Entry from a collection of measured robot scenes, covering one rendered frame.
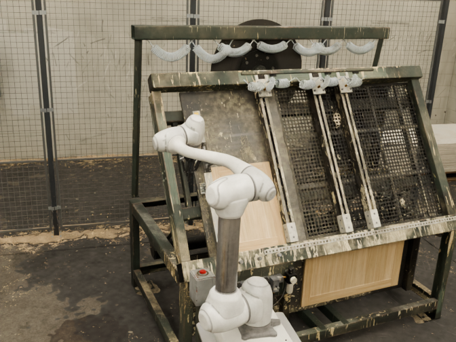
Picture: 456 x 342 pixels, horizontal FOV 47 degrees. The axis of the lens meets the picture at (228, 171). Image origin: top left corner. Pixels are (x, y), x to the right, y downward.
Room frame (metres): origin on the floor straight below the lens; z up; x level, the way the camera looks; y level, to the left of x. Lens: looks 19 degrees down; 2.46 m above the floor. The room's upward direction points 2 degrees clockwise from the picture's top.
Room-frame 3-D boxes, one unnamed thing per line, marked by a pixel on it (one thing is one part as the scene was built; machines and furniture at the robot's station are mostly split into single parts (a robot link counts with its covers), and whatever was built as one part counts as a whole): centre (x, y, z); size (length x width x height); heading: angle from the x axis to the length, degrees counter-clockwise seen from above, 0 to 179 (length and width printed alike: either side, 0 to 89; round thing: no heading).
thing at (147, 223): (3.84, -0.48, 0.41); 2.20 x 1.38 x 0.83; 114
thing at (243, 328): (2.26, -0.18, 0.88); 0.22 x 0.18 x 0.06; 104
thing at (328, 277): (3.57, -0.99, 0.52); 0.90 x 0.02 x 0.55; 114
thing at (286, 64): (4.18, -0.21, 1.85); 0.80 x 0.06 x 0.80; 114
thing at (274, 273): (2.88, -0.25, 0.69); 0.50 x 0.14 x 0.24; 114
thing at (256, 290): (2.25, -0.16, 1.02); 0.18 x 0.16 x 0.22; 127
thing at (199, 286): (2.64, 0.12, 0.84); 0.12 x 0.12 x 0.18; 24
